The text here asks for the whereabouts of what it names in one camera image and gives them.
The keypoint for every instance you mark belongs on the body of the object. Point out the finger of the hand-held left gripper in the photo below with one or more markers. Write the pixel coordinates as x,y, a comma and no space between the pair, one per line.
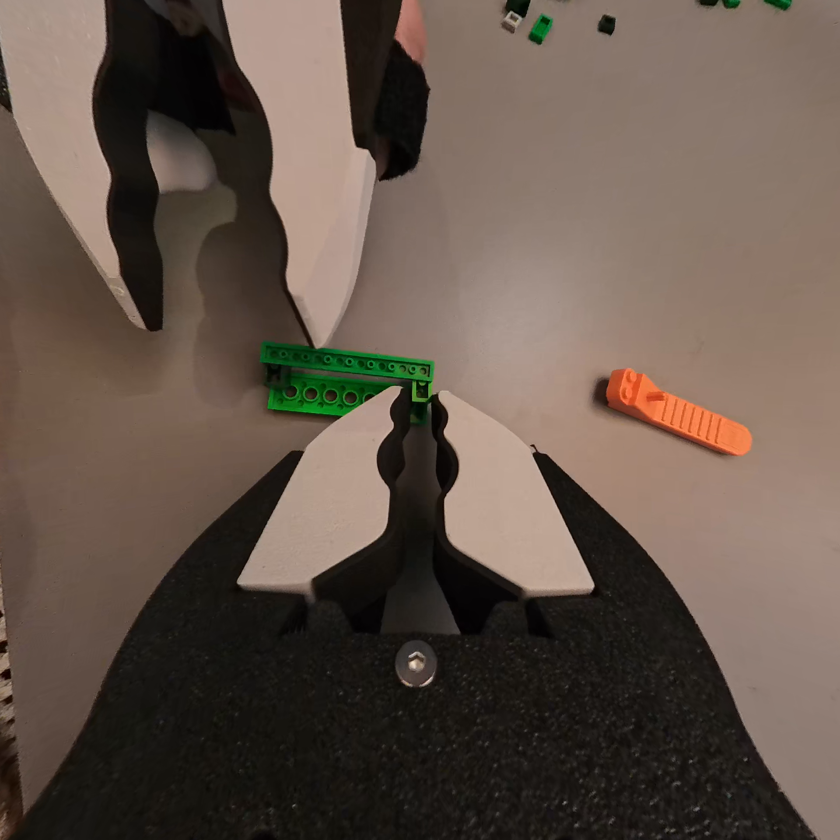
308,131
52,98

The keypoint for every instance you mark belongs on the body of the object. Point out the small bright green lego brick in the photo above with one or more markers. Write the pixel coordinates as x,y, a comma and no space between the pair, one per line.
420,394

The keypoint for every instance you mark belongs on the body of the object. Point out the small dark green grey brick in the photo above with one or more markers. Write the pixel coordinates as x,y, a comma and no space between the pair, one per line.
275,375

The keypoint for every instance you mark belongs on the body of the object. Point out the wide green lego plate with holes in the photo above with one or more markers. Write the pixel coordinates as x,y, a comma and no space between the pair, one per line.
308,396

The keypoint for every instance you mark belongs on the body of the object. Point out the cream knit sweater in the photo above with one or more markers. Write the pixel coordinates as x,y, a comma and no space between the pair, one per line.
5,689

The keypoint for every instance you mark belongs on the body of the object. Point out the orange brick separator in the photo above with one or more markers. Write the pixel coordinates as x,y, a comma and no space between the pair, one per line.
676,413

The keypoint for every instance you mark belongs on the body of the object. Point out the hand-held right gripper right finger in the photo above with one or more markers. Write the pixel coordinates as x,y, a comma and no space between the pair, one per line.
512,518

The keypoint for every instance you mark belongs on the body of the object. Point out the narrow green lego plate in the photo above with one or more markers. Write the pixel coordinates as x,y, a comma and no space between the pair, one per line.
348,361

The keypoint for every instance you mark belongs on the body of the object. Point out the pile of lego pieces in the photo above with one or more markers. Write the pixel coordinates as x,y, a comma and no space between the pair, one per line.
538,27

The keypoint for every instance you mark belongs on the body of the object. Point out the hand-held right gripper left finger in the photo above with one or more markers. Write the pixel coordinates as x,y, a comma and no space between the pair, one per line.
328,512

